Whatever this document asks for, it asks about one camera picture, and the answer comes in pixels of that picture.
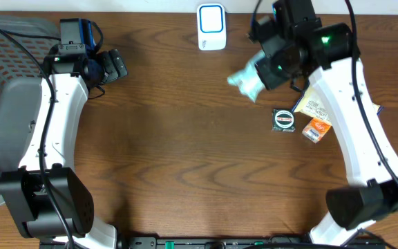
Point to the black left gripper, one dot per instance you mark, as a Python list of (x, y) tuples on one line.
[(117, 64)]

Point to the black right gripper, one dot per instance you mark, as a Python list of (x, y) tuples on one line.
[(268, 77)]

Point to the teal wet wipes packet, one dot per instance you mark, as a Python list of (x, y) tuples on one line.
[(247, 79)]

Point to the large white snack bag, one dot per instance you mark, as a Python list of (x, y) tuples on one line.
[(311, 105)]

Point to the dark green round-label packet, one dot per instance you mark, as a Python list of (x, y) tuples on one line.
[(283, 121)]

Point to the orange Kleenex tissue pack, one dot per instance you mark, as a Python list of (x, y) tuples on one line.
[(316, 129)]

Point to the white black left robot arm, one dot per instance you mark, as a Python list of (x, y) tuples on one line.
[(46, 199)]

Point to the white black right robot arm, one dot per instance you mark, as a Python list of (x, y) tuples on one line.
[(328, 57)]

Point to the white barcode scanner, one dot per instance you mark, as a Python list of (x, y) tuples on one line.
[(211, 26)]

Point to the dark grey plastic basket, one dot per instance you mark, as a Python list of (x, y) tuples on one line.
[(20, 90)]

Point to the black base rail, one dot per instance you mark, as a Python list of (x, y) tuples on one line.
[(229, 243)]

